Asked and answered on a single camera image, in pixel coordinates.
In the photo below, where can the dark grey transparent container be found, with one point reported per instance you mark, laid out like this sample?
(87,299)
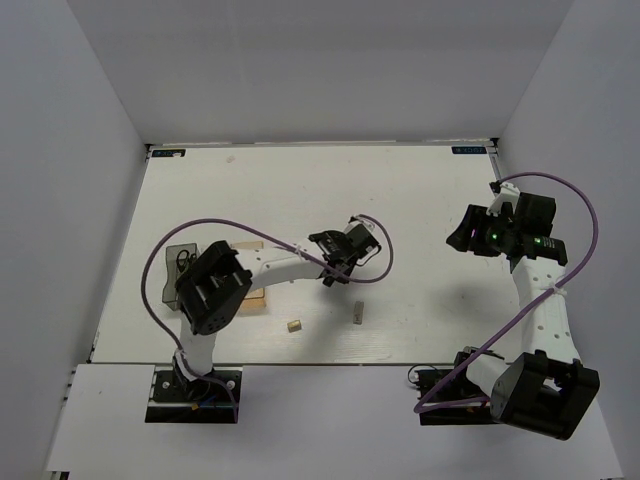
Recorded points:
(169,293)

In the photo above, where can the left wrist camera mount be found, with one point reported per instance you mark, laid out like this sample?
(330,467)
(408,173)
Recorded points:
(359,233)

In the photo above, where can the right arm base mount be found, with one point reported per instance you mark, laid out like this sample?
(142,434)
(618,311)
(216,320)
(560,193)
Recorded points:
(424,377)

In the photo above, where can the left blue table label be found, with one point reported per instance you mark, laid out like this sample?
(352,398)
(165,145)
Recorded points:
(168,153)

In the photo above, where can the blue table label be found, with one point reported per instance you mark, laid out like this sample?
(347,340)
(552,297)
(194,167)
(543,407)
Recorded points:
(469,150)
(168,153)

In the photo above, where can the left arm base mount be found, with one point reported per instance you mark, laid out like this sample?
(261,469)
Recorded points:
(174,401)

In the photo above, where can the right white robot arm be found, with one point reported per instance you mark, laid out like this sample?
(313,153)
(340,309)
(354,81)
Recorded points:
(546,389)

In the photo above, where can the right blue table label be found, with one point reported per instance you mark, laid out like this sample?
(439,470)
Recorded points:
(469,150)

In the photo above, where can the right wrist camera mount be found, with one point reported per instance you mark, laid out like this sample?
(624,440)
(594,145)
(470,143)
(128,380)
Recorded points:
(505,193)

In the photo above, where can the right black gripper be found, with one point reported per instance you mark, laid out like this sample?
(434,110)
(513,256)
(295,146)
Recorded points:
(475,218)

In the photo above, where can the black handled scissors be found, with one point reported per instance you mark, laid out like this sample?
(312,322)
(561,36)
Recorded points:
(184,260)

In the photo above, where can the green capped highlighter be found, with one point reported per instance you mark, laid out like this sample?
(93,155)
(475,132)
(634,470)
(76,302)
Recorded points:
(330,279)

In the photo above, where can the grey white eraser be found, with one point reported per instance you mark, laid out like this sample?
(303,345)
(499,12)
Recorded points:
(358,312)

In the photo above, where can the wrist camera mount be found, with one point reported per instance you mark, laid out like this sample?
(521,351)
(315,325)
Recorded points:
(359,233)
(505,193)

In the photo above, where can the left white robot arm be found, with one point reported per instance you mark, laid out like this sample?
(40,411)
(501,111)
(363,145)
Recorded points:
(211,289)

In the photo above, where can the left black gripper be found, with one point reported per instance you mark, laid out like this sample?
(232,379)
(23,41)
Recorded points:
(351,267)

